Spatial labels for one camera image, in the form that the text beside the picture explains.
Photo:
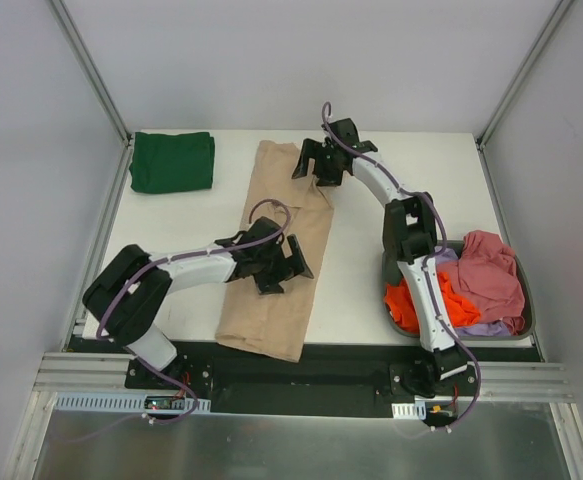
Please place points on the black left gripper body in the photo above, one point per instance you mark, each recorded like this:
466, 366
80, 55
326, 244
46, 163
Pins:
281, 261

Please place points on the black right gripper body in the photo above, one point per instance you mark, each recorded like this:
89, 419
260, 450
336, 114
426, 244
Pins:
322, 161

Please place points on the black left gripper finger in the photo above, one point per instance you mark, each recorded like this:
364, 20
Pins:
268, 284
296, 261

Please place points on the beige t shirt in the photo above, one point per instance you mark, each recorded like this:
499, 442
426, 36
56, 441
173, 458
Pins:
275, 325

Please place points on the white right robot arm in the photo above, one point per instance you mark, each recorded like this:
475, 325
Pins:
411, 231

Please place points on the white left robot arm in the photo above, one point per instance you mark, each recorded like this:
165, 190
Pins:
127, 295

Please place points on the orange t shirt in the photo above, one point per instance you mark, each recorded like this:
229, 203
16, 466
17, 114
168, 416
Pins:
401, 307

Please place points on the grey plastic bin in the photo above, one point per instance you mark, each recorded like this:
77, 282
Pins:
452, 253

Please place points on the folded green t shirt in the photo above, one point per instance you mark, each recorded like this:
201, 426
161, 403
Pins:
165, 164

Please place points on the lilac t shirt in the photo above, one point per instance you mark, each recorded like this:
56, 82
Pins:
486, 330

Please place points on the pink t shirt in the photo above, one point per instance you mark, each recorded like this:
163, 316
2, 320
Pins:
486, 275

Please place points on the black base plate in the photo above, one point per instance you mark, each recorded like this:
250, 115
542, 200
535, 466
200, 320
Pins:
330, 380

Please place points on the white slotted cable duct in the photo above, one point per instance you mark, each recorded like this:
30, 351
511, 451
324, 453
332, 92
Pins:
130, 403

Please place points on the aluminium frame rail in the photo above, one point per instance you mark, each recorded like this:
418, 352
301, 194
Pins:
501, 381

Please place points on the right aluminium corner post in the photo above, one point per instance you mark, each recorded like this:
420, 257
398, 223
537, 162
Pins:
536, 50

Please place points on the aluminium corner post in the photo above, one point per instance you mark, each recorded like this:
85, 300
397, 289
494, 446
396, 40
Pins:
536, 50
89, 68

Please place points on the left aluminium corner post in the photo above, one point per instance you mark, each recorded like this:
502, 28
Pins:
89, 68

